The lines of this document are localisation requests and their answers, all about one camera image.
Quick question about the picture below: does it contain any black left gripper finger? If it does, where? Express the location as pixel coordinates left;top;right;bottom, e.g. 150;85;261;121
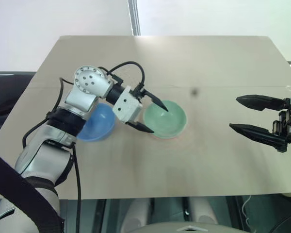
128;121;155;134
143;89;170;113

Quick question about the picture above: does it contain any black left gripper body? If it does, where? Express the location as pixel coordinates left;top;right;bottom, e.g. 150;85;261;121
127;83;148;125

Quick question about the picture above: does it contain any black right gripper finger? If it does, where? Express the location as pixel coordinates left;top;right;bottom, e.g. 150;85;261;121
235;94;286;112
228;123;289;153

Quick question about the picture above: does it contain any green bowl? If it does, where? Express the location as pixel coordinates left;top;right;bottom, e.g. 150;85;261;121
144;100;188;139

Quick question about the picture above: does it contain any blue bowl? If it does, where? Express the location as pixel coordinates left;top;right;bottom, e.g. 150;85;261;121
76;102;116;142

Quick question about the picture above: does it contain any grey left robot leg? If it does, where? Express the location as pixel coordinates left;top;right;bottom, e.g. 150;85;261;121
121;198;156;229

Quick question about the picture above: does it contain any grey robot leg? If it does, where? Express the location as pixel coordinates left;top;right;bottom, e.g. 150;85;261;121
188;196;234;227
121;198;156;229

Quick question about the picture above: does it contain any dark rounded shape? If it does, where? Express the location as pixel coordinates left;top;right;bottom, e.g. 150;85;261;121
268;210;291;233

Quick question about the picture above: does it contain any grey right robot leg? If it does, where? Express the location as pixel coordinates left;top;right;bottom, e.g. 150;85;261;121
188;196;234;227

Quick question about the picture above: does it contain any grey robot torso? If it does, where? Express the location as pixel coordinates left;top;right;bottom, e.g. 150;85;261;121
132;221;246;233

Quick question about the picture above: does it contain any black background furniture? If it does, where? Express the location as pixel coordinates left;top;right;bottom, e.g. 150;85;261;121
0;71;37;147

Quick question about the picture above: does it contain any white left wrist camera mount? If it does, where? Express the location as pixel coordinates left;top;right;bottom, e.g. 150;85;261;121
112;85;144;123

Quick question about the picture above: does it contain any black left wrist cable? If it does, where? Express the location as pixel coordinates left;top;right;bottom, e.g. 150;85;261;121
106;61;146;91

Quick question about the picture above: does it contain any thin white cable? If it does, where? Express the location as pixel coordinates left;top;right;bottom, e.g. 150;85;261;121
241;195;253;219

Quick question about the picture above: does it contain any grey window frame post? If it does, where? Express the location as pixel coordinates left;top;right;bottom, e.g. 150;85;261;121
127;0;143;37

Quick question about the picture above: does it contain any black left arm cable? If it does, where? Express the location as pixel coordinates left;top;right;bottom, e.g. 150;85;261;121
22;77;82;233

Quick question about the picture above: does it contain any black shoulder strap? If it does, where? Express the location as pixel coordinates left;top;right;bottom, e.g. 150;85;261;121
0;148;65;233

